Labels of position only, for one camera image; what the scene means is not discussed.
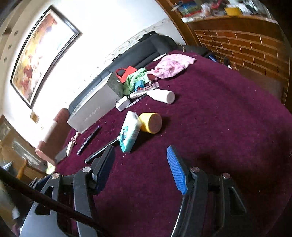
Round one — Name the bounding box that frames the teal tissue pack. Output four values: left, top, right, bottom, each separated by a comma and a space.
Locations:
119, 111, 142, 153

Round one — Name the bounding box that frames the yellow round jar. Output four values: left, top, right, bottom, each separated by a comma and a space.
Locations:
139, 112, 162, 134

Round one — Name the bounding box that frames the black pen purple tip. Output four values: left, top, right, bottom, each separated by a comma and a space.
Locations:
76, 126, 101, 155

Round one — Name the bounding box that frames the brown armchair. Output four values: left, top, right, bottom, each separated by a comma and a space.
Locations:
35, 108, 71, 166

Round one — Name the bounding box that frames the burgundy tablecloth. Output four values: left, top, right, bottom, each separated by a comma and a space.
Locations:
54, 51, 292, 237

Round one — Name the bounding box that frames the white power adapter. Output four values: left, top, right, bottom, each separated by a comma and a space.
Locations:
115, 96, 131, 112

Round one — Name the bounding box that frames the grey shoe box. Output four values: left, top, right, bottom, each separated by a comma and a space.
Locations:
67, 73, 123, 134

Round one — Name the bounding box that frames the white tube bottle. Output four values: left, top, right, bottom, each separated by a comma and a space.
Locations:
147, 89, 176, 104

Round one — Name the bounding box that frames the toothpaste tube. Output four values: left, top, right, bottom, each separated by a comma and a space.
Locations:
129, 82, 159, 99

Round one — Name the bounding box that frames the green cloth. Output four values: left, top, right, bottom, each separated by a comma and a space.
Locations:
123, 68, 149, 96

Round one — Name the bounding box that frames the red bag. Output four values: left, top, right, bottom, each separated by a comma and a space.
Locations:
115, 66, 137, 83

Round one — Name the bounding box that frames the pink cloth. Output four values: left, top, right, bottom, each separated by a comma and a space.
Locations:
147, 53, 196, 79

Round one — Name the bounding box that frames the black leather sofa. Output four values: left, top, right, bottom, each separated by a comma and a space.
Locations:
68, 31, 179, 115

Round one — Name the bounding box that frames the framed painting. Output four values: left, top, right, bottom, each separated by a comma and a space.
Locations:
10, 5, 82, 109

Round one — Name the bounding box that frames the wooden brick-pattern counter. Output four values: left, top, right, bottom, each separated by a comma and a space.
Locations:
158, 1, 291, 104

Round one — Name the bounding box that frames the black cable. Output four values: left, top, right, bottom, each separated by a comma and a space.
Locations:
0, 166, 103, 235

